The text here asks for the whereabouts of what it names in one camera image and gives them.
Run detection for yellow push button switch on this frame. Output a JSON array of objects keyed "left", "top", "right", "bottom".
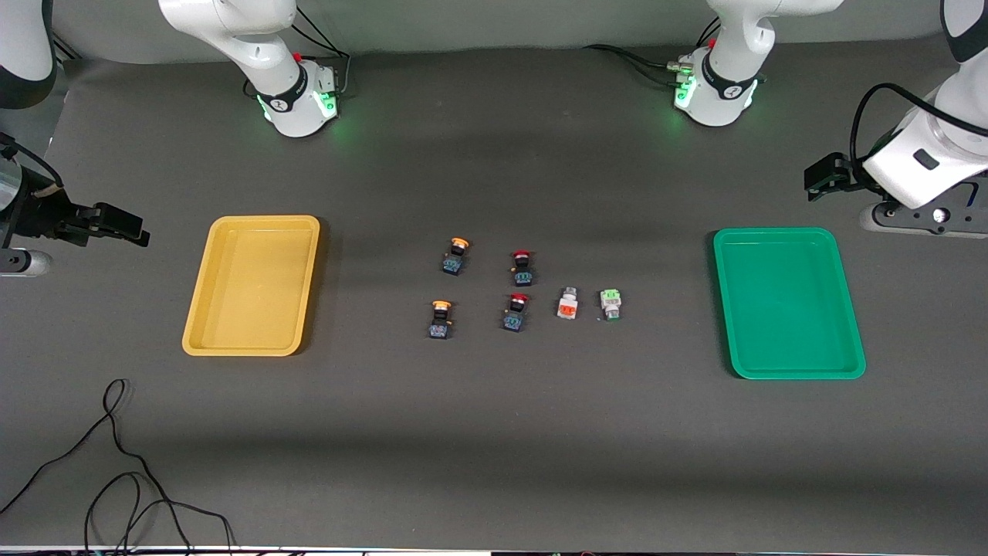
[
  {"left": 428, "top": 300, "right": 456, "bottom": 341},
  {"left": 442, "top": 238, "right": 473, "bottom": 276}
]

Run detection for green plastic tray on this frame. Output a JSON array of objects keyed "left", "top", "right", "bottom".
[{"left": 712, "top": 227, "right": 867, "bottom": 381}]

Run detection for yellow plastic tray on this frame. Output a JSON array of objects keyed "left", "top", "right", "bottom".
[{"left": 182, "top": 215, "right": 321, "bottom": 358}]

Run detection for dark grey table mat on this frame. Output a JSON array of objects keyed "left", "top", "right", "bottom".
[{"left": 0, "top": 27, "right": 988, "bottom": 553}]

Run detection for thin black loose cable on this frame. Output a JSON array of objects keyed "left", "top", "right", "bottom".
[{"left": 0, "top": 378, "right": 236, "bottom": 555}]

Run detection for black left arm base cables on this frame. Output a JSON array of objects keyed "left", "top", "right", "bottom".
[{"left": 583, "top": 19, "right": 722, "bottom": 86}]

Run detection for black arm base cables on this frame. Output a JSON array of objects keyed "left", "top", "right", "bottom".
[
  {"left": 583, "top": 19, "right": 722, "bottom": 86},
  {"left": 243, "top": 4, "right": 353, "bottom": 100}
]

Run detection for black right arm base cables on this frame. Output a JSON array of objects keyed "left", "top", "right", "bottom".
[{"left": 243, "top": 4, "right": 353, "bottom": 100}]

